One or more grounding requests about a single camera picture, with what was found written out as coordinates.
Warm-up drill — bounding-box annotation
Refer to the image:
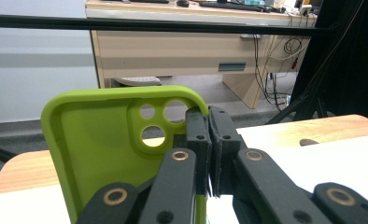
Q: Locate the black keyboard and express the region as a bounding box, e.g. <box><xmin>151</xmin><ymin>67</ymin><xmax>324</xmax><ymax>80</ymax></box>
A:
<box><xmin>198</xmin><ymin>0</ymin><xmax>273</xmax><ymax>14</ymax></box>

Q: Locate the wooden table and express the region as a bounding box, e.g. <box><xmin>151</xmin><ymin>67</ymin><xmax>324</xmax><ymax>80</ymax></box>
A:
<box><xmin>0</xmin><ymin>114</ymin><xmax>368</xmax><ymax>197</ymax></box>

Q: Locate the tangle of black cables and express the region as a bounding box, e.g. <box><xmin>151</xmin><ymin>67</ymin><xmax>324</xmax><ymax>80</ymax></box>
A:
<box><xmin>251</xmin><ymin>33</ymin><xmax>308</xmax><ymax>112</ymax></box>

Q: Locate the green phone case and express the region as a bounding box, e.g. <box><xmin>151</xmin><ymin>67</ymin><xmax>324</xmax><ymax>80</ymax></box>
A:
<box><xmin>40</xmin><ymin>84</ymin><xmax>210</xmax><ymax>224</ymax></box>

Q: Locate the black curtain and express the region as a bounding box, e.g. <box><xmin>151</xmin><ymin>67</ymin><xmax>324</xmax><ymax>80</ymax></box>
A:
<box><xmin>291</xmin><ymin>0</ymin><xmax>368</xmax><ymax>126</ymax></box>

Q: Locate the chair base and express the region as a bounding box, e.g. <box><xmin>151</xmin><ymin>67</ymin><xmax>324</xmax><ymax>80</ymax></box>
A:
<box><xmin>113</xmin><ymin>76</ymin><xmax>163</xmax><ymax>88</ymax></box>

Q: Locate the light wooden desk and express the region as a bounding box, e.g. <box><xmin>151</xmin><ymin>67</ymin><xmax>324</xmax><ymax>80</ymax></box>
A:
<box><xmin>85</xmin><ymin>0</ymin><xmax>318</xmax><ymax>110</ymax></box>

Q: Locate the white cabinet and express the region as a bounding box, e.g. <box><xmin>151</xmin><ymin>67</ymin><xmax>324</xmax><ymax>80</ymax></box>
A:
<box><xmin>0</xmin><ymin>0</ymin><xmax>100</xmax><ymax>126</ymax></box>

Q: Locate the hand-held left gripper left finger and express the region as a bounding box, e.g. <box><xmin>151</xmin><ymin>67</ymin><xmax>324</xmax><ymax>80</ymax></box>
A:
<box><xmin>185</xmin><ymin>105</ymin><xmax>213</xmax><ymax>197</ymax></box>

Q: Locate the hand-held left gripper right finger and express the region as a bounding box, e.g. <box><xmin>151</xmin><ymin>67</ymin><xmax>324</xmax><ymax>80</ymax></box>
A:
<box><xmin>207</xmin><ymin>105</ymin><xmax>248</xmax><ymax>199</ymax></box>

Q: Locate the black horizontal frame bar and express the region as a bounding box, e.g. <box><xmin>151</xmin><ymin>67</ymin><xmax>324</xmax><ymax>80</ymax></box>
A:
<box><xmin>0</xmin><ymin>13</ymin><xmax>339</xmax><ymax>37</ymax></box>

